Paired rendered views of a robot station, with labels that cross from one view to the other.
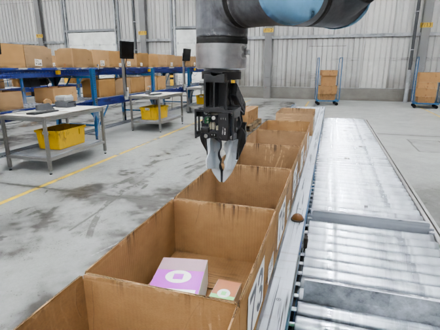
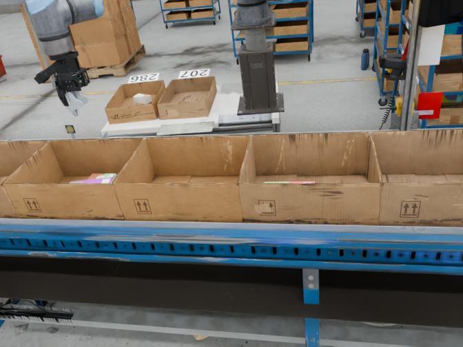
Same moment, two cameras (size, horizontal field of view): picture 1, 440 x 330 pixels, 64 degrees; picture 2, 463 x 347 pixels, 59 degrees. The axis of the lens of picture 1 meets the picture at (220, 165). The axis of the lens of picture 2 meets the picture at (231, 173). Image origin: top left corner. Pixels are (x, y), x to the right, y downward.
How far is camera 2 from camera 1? 139 cm
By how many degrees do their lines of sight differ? 84
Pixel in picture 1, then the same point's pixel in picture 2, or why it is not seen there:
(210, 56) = (69, 44)
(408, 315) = not seen: hidden behind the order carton
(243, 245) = (48, 177)
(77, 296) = (122, 191)
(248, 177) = not seen: outside the picture
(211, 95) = (70, 65)
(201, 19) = (58, 25)
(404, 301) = not seen: hidden behind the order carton
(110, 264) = (91, 191)
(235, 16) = (77, 20)
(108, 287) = (120, 177)
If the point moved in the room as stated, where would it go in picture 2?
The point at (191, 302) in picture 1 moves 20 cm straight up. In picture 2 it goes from (138, 152) to (123, 98)
